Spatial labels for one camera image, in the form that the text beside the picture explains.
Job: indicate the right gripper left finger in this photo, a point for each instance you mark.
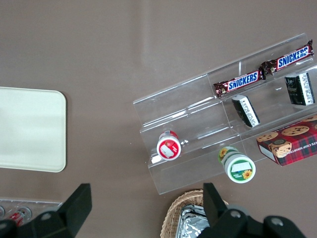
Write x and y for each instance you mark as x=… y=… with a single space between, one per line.
x=62 y=218

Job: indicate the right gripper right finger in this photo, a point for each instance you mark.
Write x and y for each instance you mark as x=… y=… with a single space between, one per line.
x=223 y=220

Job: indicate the clear acrylic bottle rack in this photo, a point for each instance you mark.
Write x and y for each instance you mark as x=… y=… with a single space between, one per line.
x=49 y=204

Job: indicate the red lid yogurt cup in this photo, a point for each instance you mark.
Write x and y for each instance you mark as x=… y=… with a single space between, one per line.
x=168 y=148

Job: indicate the red cola bottle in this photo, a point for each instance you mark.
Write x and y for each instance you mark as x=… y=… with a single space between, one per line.
x=24 y=212

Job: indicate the green lid yogurt cup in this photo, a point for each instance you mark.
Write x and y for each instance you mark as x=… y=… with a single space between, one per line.
x=239 y=168

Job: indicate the snickers chocolate bar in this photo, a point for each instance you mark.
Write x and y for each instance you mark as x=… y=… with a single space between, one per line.
x=289 y=58
x=241 y=83

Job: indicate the plaid chocolate chip cookie box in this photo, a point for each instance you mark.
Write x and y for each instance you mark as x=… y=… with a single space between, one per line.
x=292 y=143

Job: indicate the light oval wicker basket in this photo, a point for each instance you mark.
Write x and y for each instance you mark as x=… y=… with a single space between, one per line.
x=173 y=210

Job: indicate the clear acrylic step shelf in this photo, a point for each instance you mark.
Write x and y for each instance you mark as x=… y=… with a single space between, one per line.
x=173 y=104

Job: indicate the small black white box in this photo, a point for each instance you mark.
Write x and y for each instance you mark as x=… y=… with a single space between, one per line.
x=299 y=88
x=246 y=111

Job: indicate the stacked aluminium foil containers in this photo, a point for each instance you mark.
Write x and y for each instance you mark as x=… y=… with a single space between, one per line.
x=193 y=223

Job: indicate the beige rectangular tray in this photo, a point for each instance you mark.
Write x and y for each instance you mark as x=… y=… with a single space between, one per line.
x=32 y=129

